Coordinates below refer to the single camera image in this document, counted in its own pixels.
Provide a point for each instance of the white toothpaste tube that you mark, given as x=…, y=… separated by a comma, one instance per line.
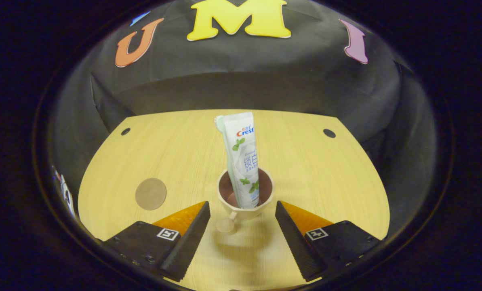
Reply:
x=243, y=161

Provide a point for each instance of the wooden desktop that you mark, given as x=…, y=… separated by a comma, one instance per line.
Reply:
x=325, y=182

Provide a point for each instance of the beige cup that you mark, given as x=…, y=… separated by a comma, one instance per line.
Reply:
x=245, y=212

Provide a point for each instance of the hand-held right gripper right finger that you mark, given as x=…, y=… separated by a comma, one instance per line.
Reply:
x=297, y=242

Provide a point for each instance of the black backdrop cloth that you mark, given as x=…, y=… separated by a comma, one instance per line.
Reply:
x=245, y=81

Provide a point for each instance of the round brown coaster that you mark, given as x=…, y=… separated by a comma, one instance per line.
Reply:
x=150, y=194

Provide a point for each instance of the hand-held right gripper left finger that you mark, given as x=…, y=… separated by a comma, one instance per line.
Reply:
x=186, y=242

